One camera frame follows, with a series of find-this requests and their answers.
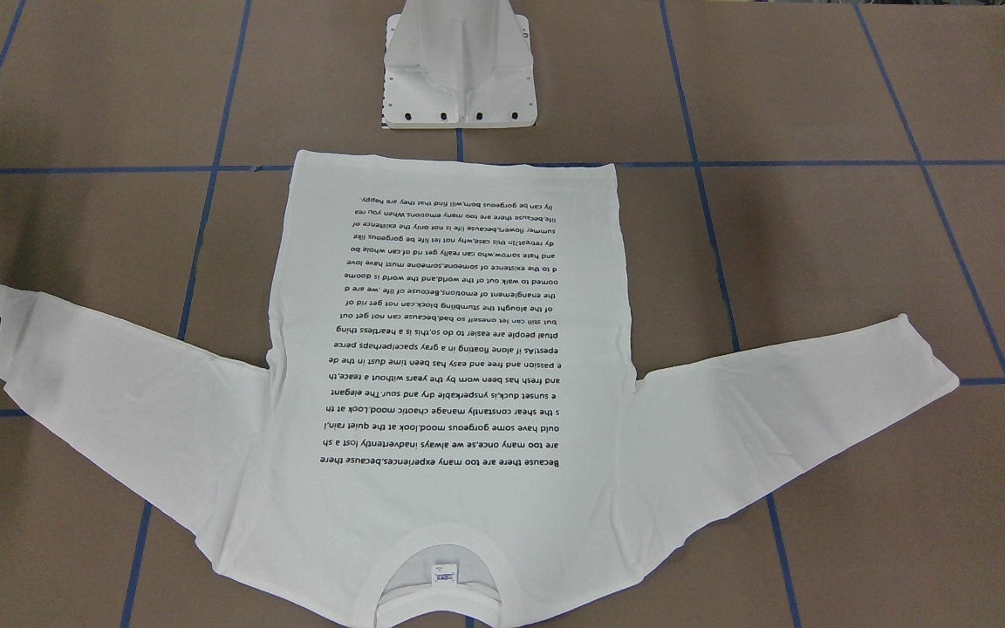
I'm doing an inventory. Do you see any white long-sleeve printed shirt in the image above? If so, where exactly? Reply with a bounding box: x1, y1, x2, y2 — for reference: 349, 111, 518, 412
0, 151, 960, 627

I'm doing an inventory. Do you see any white camera mast base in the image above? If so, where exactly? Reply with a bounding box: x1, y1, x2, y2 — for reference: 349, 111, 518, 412
382, 1, 537, 130

